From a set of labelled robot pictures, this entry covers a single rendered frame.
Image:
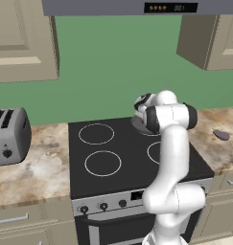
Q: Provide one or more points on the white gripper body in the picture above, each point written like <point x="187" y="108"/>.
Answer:
<point x="141" y="113"/>

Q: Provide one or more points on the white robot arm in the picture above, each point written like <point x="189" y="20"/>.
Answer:
<point x="172" y="166"/>

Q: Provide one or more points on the grey pan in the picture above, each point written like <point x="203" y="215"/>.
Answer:
<point x="137" y="123"/>

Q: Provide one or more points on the purple eggplant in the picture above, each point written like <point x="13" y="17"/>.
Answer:
<point x="221" y="135"/>

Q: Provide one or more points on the black hob stove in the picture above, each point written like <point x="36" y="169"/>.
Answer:
<point x="121" y="143"/>

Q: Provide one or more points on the black stove knob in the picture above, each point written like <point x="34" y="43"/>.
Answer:
<point x="103" y="206"/>
<point x="84" y="209"/>
<point x="122" y="203"/>

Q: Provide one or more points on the grey range hood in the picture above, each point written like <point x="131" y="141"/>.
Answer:
<point x="121" y="7"/>

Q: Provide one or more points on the beige drawer front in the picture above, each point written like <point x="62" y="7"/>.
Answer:
<point x="228" y="182"/>
<point x="31" y="215"/>

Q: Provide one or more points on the black oven door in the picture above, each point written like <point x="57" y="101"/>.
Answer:
<point x="121" y="231"/>

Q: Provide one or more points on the beige cupboard door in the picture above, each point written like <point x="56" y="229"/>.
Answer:
<point x="31" y="237"/>
<point x="221" y="213"/>

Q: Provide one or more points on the grey toaster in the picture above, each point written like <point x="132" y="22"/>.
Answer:
<point x="9" y="137"/>

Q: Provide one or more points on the beige wall cupboard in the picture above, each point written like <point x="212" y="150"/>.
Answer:
<point x="214" y="41"/>
<point x="22" y="41"/>

